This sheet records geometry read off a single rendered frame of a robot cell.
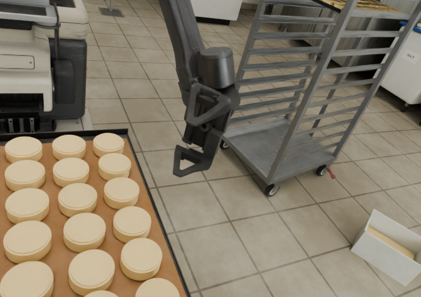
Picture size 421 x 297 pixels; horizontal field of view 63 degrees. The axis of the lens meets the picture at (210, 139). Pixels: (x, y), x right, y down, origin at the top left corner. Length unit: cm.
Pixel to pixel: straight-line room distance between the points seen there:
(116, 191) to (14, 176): 14
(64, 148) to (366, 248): 165
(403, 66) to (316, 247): 250
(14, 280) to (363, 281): 167
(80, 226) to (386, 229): 184
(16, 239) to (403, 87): 376
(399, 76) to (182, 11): 343
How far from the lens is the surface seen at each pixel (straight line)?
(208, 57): 59
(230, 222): 179
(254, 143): 212
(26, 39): 130
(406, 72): 394
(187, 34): 67
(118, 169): 54
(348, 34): 165
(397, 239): 215
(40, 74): 131
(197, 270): 157
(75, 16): 152
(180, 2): 68
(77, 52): 157
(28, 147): 59
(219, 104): 50
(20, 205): 50
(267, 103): 223
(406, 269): 199
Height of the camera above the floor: 129
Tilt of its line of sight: 34 degrees down
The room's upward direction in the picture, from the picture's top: 17 degrees clockwise
